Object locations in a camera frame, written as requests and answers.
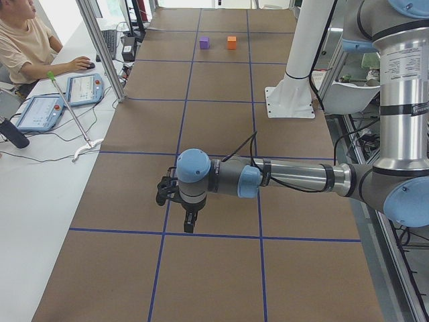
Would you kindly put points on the blue teach pendant near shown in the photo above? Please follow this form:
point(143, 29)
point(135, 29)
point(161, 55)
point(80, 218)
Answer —
point(41, 113)

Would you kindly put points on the black gripper of first arm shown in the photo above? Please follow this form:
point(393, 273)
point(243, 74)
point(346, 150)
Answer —
point(192, 206)

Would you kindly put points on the black water bottle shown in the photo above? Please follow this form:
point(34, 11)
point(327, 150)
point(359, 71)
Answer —
point(12, 134)

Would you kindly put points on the white chair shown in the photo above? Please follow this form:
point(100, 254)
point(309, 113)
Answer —
point(347, 98)

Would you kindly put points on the black computer mouse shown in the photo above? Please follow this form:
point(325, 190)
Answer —
point(91, 65)

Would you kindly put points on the aluminium frame post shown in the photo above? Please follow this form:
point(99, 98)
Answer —
point(97, 38)

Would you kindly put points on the black power adapter box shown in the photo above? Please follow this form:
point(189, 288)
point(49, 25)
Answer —
point(129, 49)

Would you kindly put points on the seated person beige shirt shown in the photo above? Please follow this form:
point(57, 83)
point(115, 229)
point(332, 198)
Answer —
point(28, 46)

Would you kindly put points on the blue teach pendant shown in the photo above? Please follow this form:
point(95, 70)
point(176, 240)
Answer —
point(84, 90)
point(41, 113)

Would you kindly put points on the blue teach pendant far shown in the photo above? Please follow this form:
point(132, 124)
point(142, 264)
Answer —
point(84, 90)

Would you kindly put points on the person right hand on mouse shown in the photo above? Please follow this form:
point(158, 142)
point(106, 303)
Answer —
point(79, 63)

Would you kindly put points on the black keyboard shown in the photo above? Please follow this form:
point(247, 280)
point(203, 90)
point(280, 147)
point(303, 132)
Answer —
point(110, 38)

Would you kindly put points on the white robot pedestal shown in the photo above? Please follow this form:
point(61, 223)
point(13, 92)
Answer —
point(292, 98)

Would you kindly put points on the purple foam block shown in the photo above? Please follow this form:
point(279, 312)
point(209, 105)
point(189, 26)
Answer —
point(204, 43)

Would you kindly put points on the metal reacher grabber stick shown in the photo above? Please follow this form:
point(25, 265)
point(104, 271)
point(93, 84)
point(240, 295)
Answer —
point(90, 144)

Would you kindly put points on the orange foam block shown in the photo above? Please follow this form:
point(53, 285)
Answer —
point(231, 42)

